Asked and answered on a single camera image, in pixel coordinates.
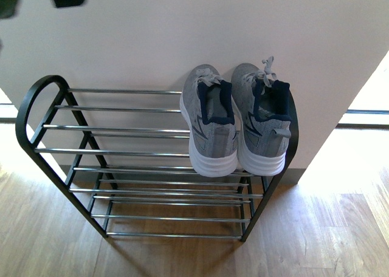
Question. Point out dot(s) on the black metal shoe rack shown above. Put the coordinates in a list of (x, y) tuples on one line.
[(120, 156)]

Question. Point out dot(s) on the grey sneaker with navy collar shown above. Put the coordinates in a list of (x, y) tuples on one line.
[(262, 106)]

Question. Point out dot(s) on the grey knit sneaker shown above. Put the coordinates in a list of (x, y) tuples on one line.
[(206, 105)]

